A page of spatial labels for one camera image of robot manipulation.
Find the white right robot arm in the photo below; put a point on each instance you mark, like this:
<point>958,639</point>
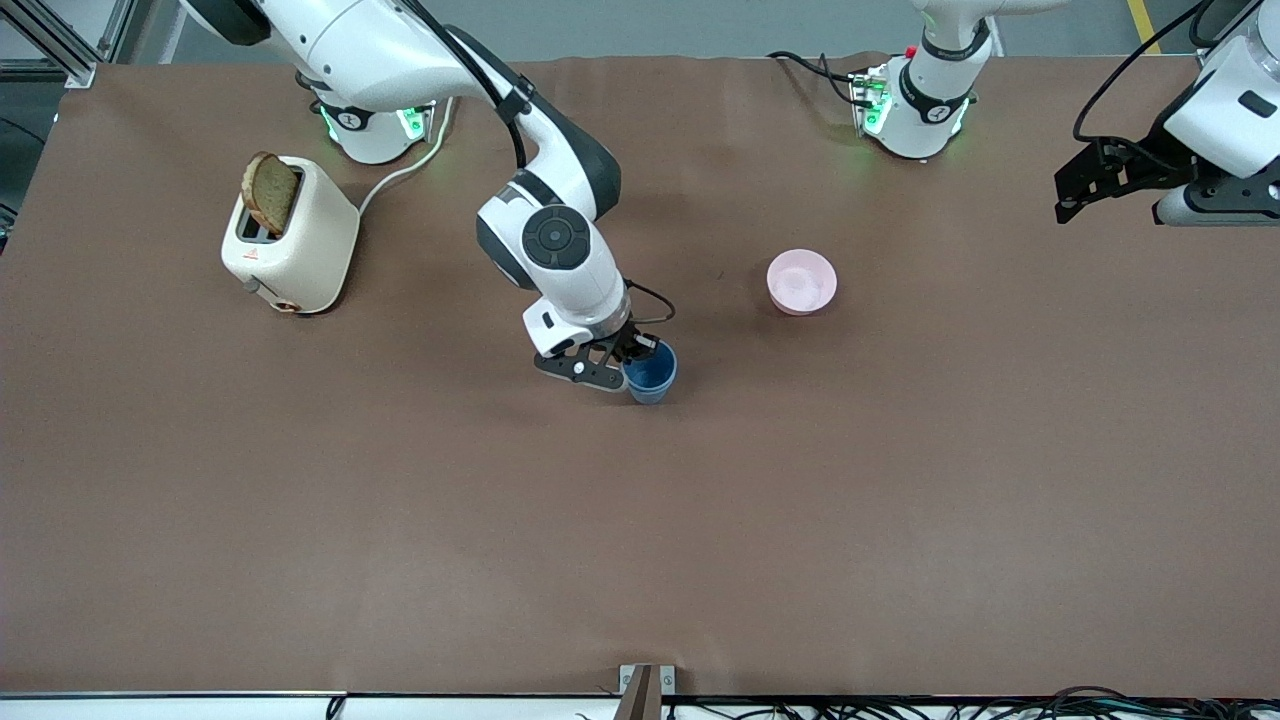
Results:
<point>560,270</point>

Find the green-lit base connector plate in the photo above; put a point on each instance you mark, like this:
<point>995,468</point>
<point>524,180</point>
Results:
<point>415,120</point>
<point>870,100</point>

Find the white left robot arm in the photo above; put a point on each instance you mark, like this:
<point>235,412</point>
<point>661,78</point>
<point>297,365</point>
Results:
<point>920,120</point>

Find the pink bowl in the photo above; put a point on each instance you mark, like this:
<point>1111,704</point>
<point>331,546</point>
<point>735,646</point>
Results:
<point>802,283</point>

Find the cream toaster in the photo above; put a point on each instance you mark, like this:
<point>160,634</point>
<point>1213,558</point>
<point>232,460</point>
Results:
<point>310,250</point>

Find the metal table bracket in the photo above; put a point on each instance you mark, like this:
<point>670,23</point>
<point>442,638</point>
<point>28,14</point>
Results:
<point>645,690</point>

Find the brown table cover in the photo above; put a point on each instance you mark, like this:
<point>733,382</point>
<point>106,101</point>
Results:
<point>640,550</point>

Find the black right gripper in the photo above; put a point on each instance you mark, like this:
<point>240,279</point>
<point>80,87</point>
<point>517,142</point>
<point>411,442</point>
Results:
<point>631,344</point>

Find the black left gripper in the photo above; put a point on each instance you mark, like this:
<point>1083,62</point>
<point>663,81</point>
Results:
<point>1150,169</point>

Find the brown toast slice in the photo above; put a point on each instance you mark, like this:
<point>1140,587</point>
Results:
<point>270,195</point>

